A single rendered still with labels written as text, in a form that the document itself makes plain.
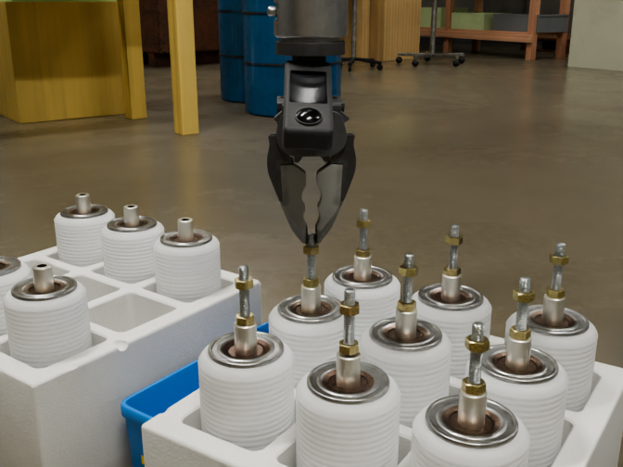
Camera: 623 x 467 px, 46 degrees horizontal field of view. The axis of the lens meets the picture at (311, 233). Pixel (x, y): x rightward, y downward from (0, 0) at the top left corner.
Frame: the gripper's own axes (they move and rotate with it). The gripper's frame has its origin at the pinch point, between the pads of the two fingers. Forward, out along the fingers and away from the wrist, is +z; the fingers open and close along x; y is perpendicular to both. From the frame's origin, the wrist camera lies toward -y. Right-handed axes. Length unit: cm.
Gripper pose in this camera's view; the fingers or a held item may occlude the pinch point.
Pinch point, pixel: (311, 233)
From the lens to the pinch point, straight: 78.5
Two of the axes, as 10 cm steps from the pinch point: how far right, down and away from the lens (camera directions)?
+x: -10.0, 0.2, -0.4
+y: -0.5, -3.1, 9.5
